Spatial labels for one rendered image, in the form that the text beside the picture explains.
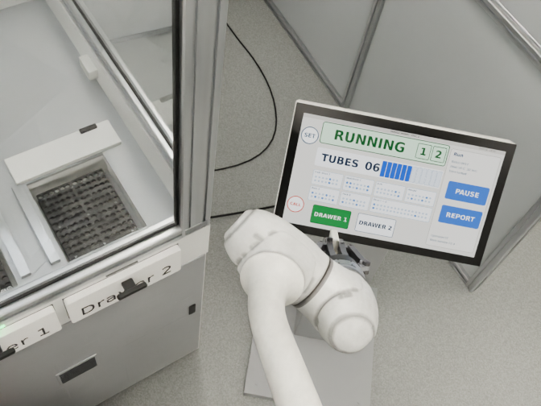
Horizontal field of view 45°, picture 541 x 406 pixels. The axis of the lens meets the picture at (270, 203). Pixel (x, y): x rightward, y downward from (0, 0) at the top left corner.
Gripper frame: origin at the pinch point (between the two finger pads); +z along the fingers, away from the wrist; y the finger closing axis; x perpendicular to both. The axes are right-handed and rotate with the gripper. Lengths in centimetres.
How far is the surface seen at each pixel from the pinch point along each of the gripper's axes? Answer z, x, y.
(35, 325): -4, 27, 63
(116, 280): 4, 18, 47
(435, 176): 16.7, -13.1, -23.0
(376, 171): 16.8, -12.5, -9.2
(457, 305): 107, 59, -67
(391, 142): 16.9, -19.8, -11.4
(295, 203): 17.0, -2.0, 8.4
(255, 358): 76, 77, 11
